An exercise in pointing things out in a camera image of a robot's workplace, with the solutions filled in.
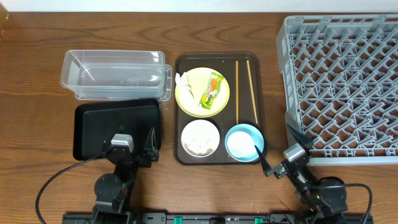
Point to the black plastic tray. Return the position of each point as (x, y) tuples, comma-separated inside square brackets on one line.
[(98, 122)]

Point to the grey dishwasher rack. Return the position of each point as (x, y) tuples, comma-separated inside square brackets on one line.
[(340, 80)]

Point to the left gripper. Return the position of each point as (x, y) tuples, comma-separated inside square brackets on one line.
[(132, 157)]

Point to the wooden chopstick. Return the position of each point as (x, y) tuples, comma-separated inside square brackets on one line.
[(252, 91), (237, 91)]

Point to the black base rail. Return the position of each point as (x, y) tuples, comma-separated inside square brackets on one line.
[(162, 218)]

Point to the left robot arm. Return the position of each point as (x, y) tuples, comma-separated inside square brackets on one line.
[(113, 190)]

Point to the green orange snack wrapper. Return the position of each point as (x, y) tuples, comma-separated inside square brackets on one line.
[(212, 90)]

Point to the clear plastic bin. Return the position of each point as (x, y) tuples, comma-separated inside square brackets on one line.
[(116, 75)]

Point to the white tissue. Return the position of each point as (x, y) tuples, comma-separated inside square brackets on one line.
[(184, 89)]

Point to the yellow round plate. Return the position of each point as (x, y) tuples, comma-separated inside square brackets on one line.
[(198, 79)]

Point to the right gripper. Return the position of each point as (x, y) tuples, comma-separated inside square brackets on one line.
[(281, 172)]

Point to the dark brown serving tray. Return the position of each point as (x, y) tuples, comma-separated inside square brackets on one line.
[(223, 62)]

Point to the right wooden chopstick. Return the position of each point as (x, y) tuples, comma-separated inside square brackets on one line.
[(252, 91)]

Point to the left wooden chopstick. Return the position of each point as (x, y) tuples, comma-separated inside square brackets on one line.
[(237, 91)]

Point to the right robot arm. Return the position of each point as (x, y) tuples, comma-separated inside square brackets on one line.
[(326, 197)]

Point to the light blue bowl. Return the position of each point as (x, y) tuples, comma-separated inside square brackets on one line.
[(241, 140)]

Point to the white bowl with crumbs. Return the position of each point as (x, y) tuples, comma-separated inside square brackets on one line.
[(200, 138)]

